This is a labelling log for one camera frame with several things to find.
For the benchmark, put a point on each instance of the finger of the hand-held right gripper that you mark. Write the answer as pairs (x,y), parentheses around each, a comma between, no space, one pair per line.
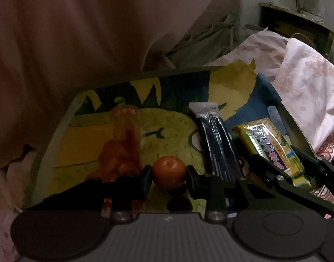
(326,169)
(261,169)

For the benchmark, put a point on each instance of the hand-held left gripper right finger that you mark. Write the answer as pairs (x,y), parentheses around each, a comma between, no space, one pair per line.
(191,180)

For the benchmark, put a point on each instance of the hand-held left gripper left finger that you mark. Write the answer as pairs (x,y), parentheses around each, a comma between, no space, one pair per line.
(146,180)

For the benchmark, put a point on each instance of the mandarin orange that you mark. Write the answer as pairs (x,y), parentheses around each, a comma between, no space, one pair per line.
(169,172)

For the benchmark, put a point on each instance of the yellow purple snack packet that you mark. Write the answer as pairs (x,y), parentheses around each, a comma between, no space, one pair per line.
(268,142)

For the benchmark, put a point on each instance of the clear bag of orange snacks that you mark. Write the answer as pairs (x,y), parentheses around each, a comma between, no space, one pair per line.
(123,147)

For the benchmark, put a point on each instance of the dark blue snack packet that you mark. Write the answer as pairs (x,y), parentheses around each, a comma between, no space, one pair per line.
(216,142)

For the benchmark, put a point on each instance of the yellow blue printed box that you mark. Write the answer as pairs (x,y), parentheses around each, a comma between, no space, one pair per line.
(169,125)

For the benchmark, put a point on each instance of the green cloth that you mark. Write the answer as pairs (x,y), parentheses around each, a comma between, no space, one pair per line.
(210,43)

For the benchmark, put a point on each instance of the wooden nightstand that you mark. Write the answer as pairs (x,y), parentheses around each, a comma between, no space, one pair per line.
(292,21)

